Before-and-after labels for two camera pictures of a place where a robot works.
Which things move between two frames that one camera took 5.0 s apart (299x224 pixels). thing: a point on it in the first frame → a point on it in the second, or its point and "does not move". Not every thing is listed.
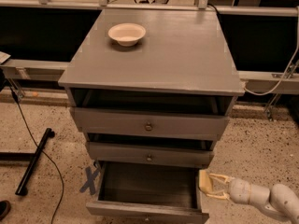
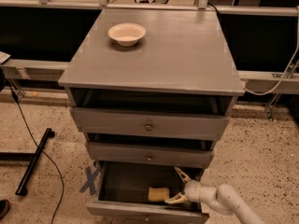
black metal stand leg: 5,156 does not move
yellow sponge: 206,183 → 158,194
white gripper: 239,189 → 192,190
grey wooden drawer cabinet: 152,88 does not move
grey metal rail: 33,69 does not move
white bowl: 127,34 does not move
